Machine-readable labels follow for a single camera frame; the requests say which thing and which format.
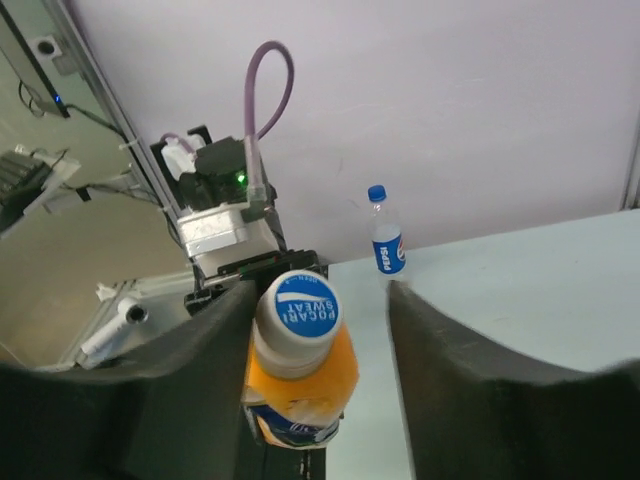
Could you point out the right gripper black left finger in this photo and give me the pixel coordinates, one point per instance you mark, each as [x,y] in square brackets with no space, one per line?
[168,409]

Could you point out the clear pepsi bottle blue cap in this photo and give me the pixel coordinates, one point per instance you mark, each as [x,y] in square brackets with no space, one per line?
[386,236]

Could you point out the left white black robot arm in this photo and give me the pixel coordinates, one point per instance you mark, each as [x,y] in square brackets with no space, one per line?
[203,174]

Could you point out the orange drink bottle white cap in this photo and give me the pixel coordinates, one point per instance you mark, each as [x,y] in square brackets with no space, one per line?
[302,369]

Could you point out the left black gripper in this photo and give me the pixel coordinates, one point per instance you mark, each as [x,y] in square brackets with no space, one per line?
[262,269]

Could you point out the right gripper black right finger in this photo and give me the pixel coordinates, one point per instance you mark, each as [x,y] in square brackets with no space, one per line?
[476,409]

